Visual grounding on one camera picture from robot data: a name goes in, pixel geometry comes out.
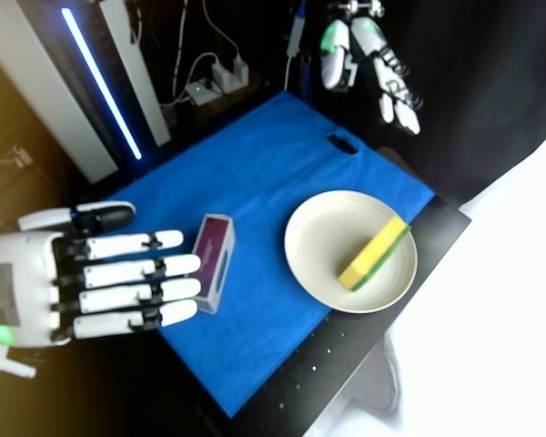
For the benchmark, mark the white power adapter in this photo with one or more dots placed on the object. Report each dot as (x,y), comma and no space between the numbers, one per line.
(202,92)

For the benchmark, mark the purple small box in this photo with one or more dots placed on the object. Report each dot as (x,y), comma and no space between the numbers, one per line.
(213,255)

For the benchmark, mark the yellow and green sponge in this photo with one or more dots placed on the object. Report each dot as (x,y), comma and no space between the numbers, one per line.
(373,257)

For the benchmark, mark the blue cloth bag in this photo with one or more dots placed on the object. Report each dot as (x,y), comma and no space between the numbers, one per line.
(255,191)

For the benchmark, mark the white round plate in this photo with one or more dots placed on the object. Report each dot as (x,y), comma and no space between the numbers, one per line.
(327,241)

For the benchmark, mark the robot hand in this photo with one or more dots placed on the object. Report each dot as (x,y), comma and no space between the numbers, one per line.
(369,36)
(23,277)

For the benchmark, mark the white column with blue light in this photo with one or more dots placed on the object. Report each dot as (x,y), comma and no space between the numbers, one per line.
(27,68)

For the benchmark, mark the grey fabric object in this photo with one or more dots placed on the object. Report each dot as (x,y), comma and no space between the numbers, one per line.
(377,382)

